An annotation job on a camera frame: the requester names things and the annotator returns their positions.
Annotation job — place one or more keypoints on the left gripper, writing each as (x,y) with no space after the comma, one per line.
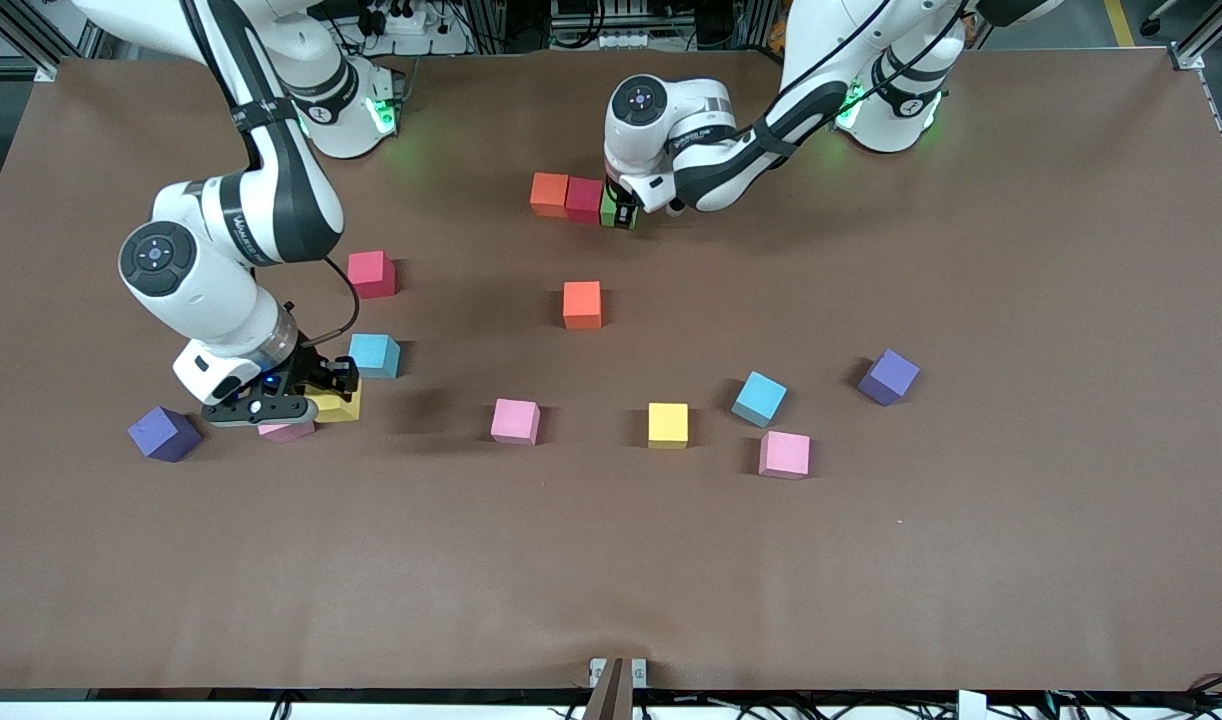
(626,213)

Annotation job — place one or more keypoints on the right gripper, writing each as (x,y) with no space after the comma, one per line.
(314,370)

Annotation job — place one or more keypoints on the green foam cube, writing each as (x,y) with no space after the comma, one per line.
(605,212)

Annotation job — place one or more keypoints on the yellow foam cube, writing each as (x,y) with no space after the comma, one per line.
(341,408)
(668,425)

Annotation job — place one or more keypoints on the red foam cube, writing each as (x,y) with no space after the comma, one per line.
(583,200)
(371,274)

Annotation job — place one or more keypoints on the orange foam cube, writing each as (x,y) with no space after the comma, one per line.
(548,195)
(582,304)

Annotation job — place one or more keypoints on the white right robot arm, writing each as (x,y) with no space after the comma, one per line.
(221,310)

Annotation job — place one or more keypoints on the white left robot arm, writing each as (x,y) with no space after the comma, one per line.
(651,140)

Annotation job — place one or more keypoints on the blue foam cube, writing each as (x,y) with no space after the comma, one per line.
(376,355)
(759,398)

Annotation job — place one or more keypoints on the pink foam cube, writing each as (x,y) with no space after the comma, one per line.
(784,454)
(515,421)
(286,432)

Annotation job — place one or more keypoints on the purple foam cube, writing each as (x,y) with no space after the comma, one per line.
(164,433)
(888,377)

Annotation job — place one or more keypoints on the white power strip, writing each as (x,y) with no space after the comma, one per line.
(621,40)
(441,42)

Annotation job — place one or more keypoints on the pile of orange bags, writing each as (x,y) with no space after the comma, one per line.
(777,40)

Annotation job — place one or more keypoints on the brown paper table cover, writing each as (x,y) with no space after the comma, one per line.
(611,580)

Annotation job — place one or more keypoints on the brown vertical bar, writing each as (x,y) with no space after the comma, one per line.
(611,695)

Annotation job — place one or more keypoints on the small white block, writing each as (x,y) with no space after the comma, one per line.
(971,705)

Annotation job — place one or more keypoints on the silver metal bracket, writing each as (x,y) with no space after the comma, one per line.
(639,672)

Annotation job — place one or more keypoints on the aluminium frame profile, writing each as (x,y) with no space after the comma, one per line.
(1196,48)
(21,38)

